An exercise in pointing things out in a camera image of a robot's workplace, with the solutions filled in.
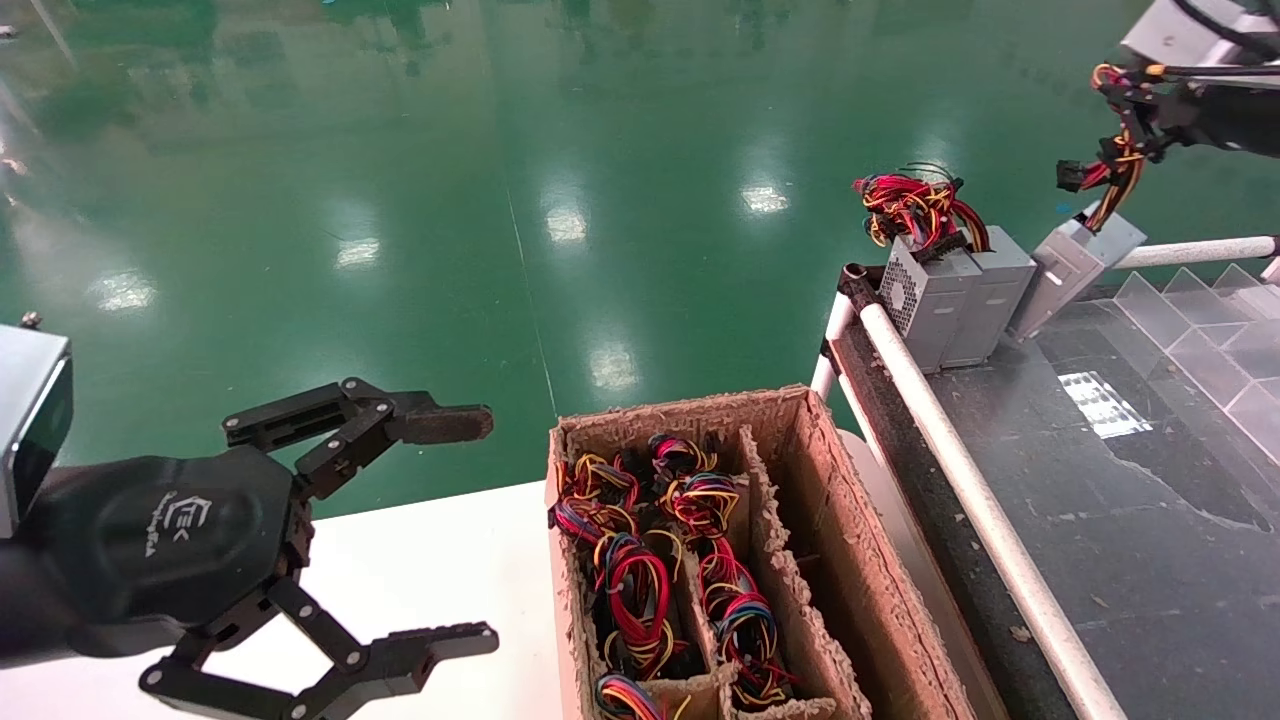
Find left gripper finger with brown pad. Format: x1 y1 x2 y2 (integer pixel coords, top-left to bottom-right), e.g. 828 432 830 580
222 378 495 501

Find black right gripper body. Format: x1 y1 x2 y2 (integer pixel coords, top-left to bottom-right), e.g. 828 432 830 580
1192 85 1280 159

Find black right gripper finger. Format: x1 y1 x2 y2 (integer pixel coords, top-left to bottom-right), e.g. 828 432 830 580
1125 110 1198 161
1100 66 1196 113

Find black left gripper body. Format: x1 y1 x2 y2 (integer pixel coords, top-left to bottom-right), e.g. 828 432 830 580
38 447 309 633

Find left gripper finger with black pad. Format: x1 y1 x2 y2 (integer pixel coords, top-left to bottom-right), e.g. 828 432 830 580
138 576 499 720

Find grey power supply with wires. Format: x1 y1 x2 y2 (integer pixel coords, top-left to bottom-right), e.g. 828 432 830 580
1012 63 1166 343

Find white crossbar pipe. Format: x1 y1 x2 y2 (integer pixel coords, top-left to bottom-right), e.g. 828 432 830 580
1113 235 1280 273

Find clear acrylic divider rack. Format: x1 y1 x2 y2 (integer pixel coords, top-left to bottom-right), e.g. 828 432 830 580
1113 263 1280 469

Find short cardboard divider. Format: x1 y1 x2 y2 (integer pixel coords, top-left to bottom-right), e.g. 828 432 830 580
660 575 741 720

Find grey power supply leftmost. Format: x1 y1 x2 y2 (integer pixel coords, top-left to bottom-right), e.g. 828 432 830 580
855 163 991 373

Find black pipe connector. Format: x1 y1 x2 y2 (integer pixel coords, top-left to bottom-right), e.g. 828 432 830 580
840 263 886 313

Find long cardboard divider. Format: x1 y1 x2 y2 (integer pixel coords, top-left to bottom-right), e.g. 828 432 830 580
735 425 871 720

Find brown cardboard box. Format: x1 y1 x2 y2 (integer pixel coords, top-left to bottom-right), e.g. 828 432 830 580
545 385 979 720

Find beige conveyor side panel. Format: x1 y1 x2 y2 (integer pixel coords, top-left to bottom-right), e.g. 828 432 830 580
838 430 1011 720

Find power supply coloured wire bundle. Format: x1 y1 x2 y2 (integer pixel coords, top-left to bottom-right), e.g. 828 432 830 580
553 452 641 541
595 672 693 720
698 540 796 711
665 472 743 541
648 432 716 481

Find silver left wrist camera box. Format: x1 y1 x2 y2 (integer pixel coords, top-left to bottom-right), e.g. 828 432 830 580
0 312 73 539

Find wired power supplies in box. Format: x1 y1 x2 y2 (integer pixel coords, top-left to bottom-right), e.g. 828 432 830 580
588 530 693 681

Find short white frame pipe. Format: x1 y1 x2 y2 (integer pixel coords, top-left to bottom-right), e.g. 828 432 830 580
810 293 871 403

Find long white rail pipe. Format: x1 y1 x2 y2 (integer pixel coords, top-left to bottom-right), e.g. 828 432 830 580
858 300 1128 720

